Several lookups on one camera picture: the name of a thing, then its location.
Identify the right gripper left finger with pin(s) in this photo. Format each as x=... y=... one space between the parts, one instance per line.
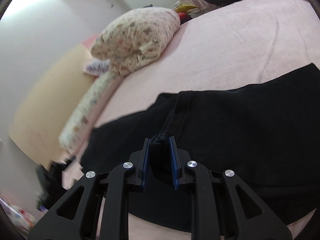
x=96 y=207

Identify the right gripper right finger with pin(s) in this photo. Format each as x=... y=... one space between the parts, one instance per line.
x=223 y=206

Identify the black pants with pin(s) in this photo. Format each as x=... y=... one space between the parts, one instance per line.
x=268 y=134

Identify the bear print pillow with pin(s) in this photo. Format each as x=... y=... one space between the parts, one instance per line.
x=87 y=111

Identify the cream and pink headboard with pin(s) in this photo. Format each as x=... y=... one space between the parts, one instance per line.
x=44 y=112

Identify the purple patterned pillow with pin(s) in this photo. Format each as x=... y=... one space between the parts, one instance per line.
x=96 y=67

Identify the rolled bear print quilt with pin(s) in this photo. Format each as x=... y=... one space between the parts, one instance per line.
x=136 y=38

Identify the pink bed sheet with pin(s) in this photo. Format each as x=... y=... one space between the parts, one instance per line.
x=249 y=42

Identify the yellow plush toy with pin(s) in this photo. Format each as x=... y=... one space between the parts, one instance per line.
x=184 y=8

